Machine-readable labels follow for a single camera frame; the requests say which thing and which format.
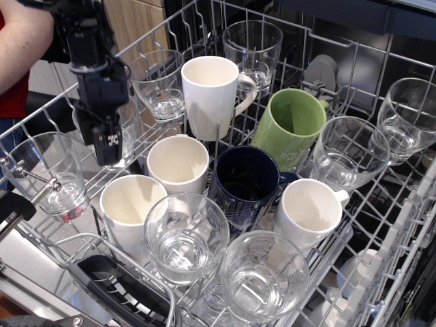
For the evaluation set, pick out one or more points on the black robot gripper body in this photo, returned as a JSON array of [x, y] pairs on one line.
[[102, 90]]

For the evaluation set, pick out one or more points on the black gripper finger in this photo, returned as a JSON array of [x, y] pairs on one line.
[[107, 140], [85, 122]]

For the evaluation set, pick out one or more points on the person forearm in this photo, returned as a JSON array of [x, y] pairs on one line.
[[39, 29]]

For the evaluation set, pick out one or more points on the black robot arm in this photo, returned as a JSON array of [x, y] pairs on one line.
[[87, 37]]

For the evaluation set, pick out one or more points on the clear glass under gripper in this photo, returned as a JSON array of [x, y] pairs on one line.
[[128, 115]]

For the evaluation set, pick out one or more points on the clear glass back left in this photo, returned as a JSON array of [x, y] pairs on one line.
[[156, 80]]

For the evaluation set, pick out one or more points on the clear glass far left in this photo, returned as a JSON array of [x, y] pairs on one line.
[[49, 158]]

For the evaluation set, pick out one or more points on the tall white mug back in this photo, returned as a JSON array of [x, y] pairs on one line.
[[214, 92]]

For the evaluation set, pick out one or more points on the black metal clamp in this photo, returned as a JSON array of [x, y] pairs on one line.
[[17, 208]]

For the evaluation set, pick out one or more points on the clear glass front centre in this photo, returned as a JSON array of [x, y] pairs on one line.
[[186, 235]]

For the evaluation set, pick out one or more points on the dark blue mug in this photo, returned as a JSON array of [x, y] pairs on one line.
[[245, 180]]

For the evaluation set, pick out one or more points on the clear glass back centre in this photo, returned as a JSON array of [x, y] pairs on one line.
[[254, 46]]

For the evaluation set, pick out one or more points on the green ceramic mug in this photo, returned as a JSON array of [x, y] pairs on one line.
[[290, 124]]

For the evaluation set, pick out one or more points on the clear glass front bottom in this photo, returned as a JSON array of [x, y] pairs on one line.
[[263, 276]]

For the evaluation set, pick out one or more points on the grey plastic rack clip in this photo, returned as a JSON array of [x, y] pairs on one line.
[[321, 74]]

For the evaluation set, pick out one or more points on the clear glass right middle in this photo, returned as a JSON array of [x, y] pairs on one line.
[[349, 153]]

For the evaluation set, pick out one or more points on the clear glass far right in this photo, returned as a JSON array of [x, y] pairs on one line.
[[406, 118]]

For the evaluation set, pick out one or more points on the black rack handle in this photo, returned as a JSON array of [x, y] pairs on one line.
[[119, 293]]

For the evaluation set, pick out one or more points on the grey wire dishwasher rack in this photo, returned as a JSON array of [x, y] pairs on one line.
[[374, 44]]

